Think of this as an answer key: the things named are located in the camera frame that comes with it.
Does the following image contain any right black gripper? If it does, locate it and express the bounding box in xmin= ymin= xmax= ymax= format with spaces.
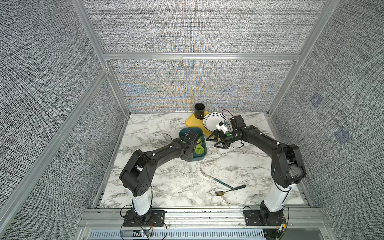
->
xmin=205 ymin=130 xmax=238 ymax=149

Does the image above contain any yellow shuttlecock seven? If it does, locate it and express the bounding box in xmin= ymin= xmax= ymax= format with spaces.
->
xmin=195 ymin=137 xmax=205 ymax=155

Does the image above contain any teal plastic storage box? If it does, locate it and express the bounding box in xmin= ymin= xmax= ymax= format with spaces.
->
xmin=179 ymin=127 xmax=207 ymax=161

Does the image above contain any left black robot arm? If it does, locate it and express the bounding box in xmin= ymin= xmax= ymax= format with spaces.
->
xmin=120 ymin=130 xmax=200 ymax=197

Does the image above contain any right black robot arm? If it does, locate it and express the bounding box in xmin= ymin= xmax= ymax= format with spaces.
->
xmin=206 ymin=115 xmax=307 ymax=213

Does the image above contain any yellow plastic tray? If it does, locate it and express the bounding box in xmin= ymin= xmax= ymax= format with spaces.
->
xmin=185 ymin=111 xmax=217 ymax=137

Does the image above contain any white patterned plate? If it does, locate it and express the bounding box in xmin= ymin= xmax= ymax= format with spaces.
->
xmin=203 ymin=112 xmax=230 ymax=132

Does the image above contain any black cup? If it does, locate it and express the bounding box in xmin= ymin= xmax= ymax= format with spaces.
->
xmin=194 ymin=103 xmax=205 ymax=120

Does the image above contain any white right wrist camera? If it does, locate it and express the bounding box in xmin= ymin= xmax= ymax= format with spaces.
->
xmin=216 ymin=122 xmax=230 ymax=134

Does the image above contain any green handled knife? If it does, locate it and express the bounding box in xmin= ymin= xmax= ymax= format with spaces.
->
xmin=200 ymin=168 xmax=233 ymax=189

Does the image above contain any green handled fork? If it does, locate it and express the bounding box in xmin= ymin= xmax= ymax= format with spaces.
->
xmin=215 ymin=185 xmax=247 ymax=197

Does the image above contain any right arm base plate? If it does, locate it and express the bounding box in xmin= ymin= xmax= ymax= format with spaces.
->
xmin=243 ymin=209 xmax=286 ymax=227

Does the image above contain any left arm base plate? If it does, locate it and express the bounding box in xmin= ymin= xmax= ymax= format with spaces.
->
xmin=123 ymin=210 xmax=166 ymax=227

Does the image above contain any aluminium front rail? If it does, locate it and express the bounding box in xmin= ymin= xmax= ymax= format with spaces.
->
xmin=77 ymin=205 xmax=332 ymax=231

